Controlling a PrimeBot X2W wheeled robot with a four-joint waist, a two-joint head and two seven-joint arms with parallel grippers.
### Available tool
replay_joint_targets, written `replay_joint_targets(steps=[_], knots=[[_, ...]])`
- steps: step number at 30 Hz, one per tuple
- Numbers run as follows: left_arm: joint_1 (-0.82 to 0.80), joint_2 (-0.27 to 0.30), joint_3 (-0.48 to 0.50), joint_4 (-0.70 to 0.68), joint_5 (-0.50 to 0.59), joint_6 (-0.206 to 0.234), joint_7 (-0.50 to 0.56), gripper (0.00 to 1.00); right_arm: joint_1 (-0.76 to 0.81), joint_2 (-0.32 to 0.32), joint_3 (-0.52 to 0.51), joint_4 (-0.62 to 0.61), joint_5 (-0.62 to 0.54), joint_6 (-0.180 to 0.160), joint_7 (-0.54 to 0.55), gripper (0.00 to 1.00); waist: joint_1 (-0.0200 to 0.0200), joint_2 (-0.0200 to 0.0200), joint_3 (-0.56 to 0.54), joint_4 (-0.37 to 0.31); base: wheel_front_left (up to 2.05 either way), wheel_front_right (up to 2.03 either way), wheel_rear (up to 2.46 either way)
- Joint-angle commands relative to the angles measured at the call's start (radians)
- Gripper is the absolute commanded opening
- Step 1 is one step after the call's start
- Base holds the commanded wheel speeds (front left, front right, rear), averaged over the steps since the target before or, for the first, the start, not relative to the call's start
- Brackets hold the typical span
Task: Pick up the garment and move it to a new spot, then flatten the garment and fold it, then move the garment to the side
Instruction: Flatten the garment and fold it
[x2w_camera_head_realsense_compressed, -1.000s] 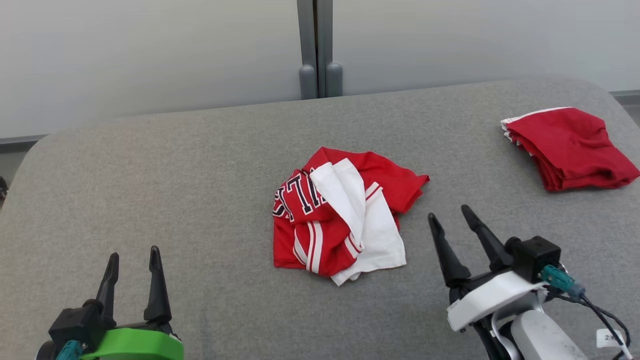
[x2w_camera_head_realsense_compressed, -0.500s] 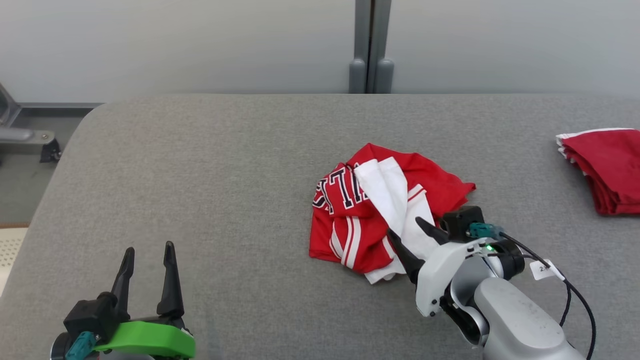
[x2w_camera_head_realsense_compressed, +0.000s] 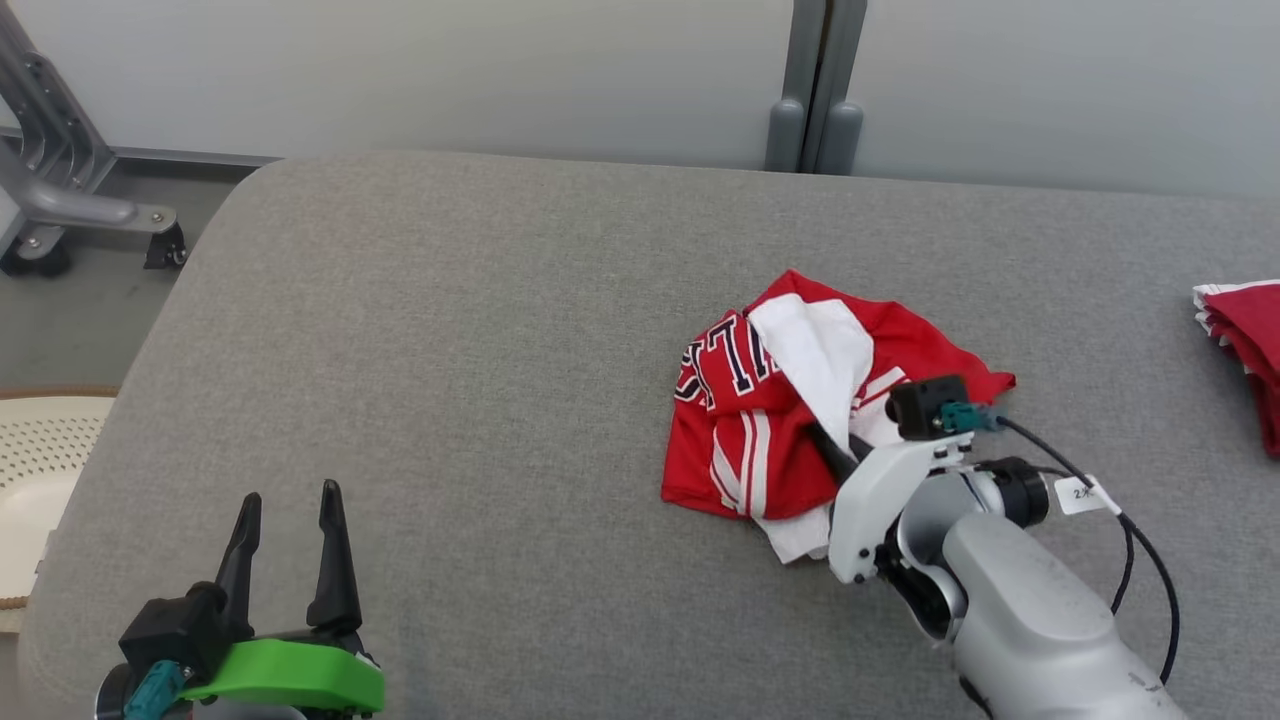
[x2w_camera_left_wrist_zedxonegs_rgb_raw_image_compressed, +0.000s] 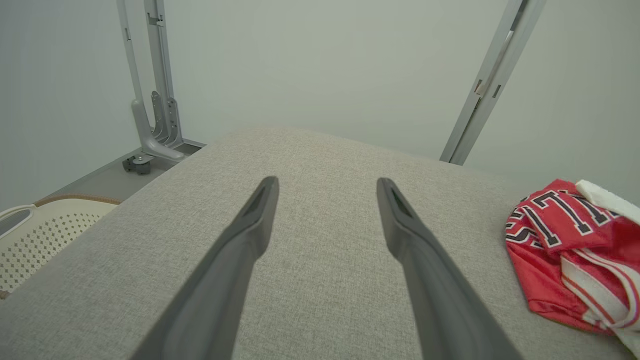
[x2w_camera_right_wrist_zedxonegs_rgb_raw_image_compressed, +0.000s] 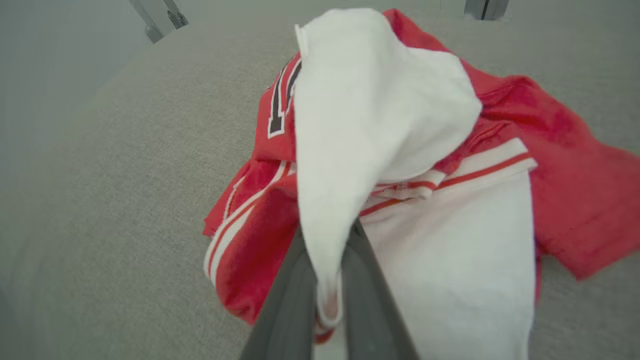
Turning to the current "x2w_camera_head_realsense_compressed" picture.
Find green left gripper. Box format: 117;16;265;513
178;479;387;715

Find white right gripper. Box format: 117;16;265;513
804;419;977;586

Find red Bulls 23 jersey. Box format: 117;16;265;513
660;269;1017;565

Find red Bulls 23 shorts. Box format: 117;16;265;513
1191;280;1280;460

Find cream perforated laundry basket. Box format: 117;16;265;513
0;388;120;613

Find grey metal wheeled stand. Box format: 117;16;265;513
0;0;190;279

